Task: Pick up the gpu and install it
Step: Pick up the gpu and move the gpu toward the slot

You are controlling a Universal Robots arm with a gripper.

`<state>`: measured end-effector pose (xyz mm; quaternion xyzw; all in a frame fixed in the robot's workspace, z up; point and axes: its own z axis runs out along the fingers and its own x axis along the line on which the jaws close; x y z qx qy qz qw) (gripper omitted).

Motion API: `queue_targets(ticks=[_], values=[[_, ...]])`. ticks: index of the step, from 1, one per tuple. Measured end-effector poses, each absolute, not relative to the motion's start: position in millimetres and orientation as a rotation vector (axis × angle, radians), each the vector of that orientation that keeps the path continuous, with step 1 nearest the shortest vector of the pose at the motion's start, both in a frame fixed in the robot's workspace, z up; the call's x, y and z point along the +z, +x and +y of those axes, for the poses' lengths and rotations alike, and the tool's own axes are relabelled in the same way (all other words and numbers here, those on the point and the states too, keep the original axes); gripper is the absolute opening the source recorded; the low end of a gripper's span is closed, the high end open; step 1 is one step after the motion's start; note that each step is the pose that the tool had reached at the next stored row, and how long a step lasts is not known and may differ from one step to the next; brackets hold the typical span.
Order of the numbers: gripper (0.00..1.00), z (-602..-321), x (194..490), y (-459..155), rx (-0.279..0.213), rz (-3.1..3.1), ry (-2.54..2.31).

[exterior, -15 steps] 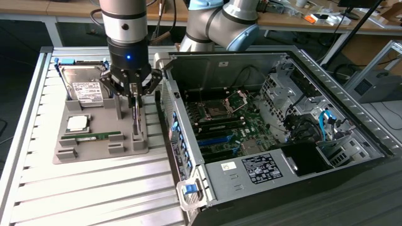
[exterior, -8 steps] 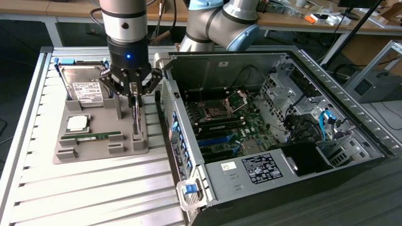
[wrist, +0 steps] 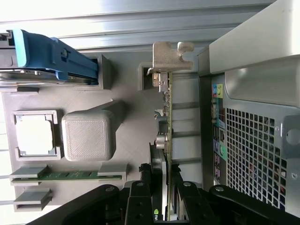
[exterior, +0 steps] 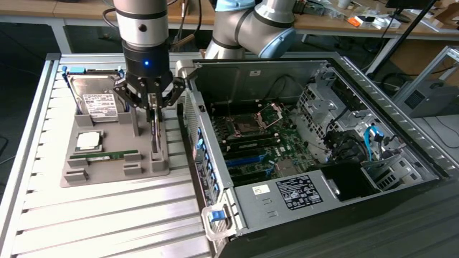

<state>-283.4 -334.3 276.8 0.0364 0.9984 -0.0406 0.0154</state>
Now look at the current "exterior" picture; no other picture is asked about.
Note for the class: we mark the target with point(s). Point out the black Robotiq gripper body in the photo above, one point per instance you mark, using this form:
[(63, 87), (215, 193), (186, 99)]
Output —
[(147, 61)]

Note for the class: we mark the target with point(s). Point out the black graphics card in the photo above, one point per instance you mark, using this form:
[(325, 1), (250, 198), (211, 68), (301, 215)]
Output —
[(157, 139)]

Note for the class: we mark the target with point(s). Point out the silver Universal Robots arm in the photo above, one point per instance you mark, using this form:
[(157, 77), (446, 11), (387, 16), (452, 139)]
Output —
[(142, 16)]

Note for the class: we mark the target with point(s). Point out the hard disk in blue carrier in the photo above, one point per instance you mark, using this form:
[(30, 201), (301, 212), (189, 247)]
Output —
[(94, 91)]

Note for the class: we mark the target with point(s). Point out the thin metal locking lever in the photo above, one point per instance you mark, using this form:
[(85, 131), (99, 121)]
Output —
[(229, 110)]

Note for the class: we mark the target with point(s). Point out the silver CPU chip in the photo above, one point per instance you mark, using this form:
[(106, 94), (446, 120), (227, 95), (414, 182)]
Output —
[(89, 141)]

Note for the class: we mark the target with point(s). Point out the open grey PC case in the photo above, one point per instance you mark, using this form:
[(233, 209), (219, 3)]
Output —
[(211, 139)]

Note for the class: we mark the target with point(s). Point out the brown cardboard box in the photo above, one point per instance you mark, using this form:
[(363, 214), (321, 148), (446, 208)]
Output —
[(175, 6)]

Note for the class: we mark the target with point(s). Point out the green RAM stick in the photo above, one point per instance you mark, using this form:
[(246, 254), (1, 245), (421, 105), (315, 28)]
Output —
[(107, 155)]

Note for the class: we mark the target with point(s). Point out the grey parts rack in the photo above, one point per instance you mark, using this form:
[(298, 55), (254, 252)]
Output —
[(118, 166)]

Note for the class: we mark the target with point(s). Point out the metal socket cover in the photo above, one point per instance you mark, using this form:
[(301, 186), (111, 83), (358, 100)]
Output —
[(271, 114)]

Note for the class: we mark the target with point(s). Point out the green motherboard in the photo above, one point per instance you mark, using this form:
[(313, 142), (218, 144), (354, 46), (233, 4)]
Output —
[(287, 139)]

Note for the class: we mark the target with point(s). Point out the black expansion slot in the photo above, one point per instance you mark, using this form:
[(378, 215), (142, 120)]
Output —
[(247, 176)]

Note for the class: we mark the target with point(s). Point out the silver metal disk bay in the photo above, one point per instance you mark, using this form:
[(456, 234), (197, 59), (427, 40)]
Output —
[(319, 104)]

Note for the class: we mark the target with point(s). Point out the blue case latch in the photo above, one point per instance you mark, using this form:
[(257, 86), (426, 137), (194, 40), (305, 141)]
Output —
[(217, 216)]

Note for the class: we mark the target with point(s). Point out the grey power supply unit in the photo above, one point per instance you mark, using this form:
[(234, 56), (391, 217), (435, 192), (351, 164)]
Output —
[(258, 212)]

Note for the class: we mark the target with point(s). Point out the small orange white box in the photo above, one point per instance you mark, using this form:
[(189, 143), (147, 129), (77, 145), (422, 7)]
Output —
[(355, 21)]

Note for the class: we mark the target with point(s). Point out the white cup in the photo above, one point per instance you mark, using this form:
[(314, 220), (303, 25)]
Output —
[(345, 3)]

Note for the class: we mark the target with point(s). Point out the white tape roll box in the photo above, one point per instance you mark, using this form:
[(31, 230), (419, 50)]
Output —
[(386, 22)]

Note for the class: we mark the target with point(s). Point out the black stand pole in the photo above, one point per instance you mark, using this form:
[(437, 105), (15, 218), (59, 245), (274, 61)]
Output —
[(399, 40)]

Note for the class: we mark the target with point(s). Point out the perforated metal disk bay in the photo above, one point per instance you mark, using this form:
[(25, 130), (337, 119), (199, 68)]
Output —
[(391, 174)]

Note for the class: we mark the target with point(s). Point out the black monitor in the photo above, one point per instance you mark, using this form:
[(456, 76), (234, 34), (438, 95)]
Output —
[(409, 3)]

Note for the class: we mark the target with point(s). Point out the wooden desk grey frame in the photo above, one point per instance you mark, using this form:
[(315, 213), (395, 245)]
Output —
[(334, 22), (37, 10)]

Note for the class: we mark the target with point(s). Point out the grey cabinet aluminium frame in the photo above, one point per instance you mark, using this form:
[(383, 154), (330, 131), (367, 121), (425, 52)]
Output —
[(434, 99)]

